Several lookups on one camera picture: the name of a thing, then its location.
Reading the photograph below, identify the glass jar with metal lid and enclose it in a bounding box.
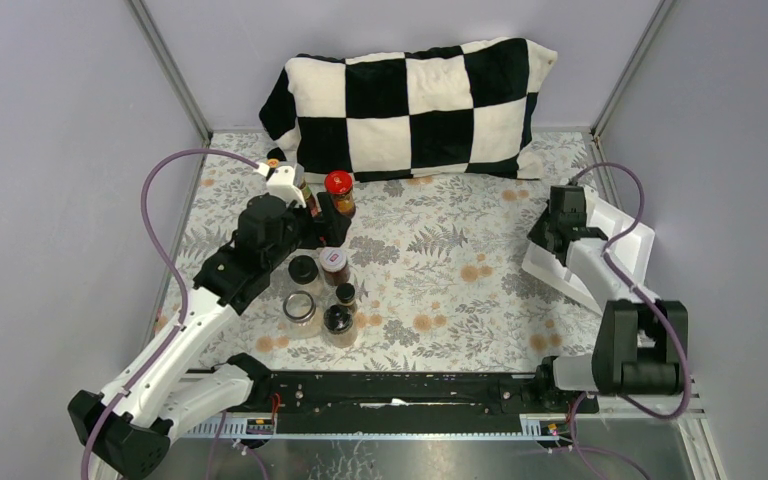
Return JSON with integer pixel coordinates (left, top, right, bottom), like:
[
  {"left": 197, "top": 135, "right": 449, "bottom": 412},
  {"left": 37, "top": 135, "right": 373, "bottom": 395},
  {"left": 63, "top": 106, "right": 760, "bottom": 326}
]
[{"left": 282, "top": 290, "right": 323, "bottom": 340}]

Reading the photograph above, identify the black perforated lid spice jar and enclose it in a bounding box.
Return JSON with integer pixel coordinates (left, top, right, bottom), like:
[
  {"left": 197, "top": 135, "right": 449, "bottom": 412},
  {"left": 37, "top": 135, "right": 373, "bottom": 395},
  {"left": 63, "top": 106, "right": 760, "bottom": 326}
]
[{"left": 323, "top": 304, "right": 357, "bottom": 348}]

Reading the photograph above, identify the yellow cap sauce bottle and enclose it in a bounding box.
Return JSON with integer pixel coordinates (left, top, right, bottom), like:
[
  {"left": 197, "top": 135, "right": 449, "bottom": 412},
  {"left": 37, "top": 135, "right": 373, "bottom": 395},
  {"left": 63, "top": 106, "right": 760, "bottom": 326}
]
[{"left": 297, "top": 176, "right": 321, "bottom": 217}]

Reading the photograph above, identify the red lid chili sauce jar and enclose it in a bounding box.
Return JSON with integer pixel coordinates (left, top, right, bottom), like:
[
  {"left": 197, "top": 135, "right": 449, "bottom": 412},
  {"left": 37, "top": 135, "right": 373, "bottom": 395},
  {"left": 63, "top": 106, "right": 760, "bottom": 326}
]
[{"left": 324, "top": 170, "right": 356, "bottom": 218}]

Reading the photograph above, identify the small black pepper bottle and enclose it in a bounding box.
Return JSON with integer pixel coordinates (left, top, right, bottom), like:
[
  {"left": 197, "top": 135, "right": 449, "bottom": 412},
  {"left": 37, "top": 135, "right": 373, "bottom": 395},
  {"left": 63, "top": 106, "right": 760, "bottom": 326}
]
[{"left": 335, "top": 283, "right": 357, "bottom": 315}]

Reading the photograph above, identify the white divided organizer tray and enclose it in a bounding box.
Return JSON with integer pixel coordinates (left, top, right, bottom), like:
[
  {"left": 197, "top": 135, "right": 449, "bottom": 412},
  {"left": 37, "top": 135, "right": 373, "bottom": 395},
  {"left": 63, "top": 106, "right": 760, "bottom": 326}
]
[{"left": 522, "top": 185, "right": 655, "bottom": 313}]

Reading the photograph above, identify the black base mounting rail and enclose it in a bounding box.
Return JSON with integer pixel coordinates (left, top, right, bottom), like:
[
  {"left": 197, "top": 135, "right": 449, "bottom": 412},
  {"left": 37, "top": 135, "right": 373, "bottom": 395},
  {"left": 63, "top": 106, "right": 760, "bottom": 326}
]
[{"left": 226, "top": 353, "right": 577, "bottom": 435}]

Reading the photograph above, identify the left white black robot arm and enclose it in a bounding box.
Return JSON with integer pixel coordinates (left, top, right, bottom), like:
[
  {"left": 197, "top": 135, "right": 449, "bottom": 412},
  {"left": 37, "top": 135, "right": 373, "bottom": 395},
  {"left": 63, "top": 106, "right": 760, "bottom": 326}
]
[{"left": 67, "top": 193, "right": 351, "bottom": 479}]

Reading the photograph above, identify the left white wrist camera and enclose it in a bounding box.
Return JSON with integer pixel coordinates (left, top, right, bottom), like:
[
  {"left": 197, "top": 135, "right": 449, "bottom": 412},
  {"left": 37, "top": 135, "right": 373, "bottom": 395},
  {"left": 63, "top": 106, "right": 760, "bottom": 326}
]
[{"left": 255, "top": 159, "right": 305, "bottom": 206}]

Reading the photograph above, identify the black and white checkered pillow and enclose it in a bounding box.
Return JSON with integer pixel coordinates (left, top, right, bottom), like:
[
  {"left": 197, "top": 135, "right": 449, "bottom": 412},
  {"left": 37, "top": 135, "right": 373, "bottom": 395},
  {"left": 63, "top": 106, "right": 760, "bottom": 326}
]
[{"left": 259, "top": 37, "right": 558, "bottom": 182}]

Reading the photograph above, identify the floral patterned table mat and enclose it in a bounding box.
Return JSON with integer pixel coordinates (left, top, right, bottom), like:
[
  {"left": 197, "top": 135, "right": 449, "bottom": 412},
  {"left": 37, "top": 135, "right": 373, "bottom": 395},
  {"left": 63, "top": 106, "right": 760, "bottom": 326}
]
[{"left": 194, "top": 132, "right": 601, "bottom": 371}]

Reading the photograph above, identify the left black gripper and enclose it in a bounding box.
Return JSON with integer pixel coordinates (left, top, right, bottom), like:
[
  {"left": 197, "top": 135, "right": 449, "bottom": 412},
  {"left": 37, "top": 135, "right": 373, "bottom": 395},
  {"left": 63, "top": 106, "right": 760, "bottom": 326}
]
[{"left": 263, "top": 192, "right": 351, "bottom": 272}]

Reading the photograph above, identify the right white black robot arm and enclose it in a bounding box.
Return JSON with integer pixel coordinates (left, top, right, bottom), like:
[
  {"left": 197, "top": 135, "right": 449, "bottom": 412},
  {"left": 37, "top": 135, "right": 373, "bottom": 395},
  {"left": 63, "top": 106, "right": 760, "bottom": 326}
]
[{"left": 522, "top": 185, "right": 688, "bottom": 412}]

